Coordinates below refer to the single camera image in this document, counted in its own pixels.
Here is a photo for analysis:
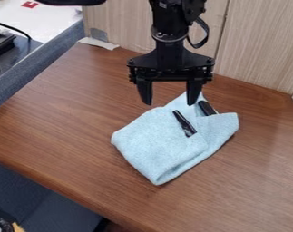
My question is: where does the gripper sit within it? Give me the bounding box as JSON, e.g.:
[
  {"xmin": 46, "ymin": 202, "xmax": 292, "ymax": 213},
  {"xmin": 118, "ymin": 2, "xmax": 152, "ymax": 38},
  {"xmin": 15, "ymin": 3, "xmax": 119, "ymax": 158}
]
[{"xmin": 125, "ymin": 39, "xmax": 217, "ymax": 107}]

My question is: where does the light blue cloth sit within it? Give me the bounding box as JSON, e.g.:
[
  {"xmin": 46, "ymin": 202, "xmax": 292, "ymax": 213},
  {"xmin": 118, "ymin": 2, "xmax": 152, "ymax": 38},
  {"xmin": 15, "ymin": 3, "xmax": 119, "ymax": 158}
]
[{"xmin": 109, "ymin": 91, "xmax": 241, "ymax": 187}]

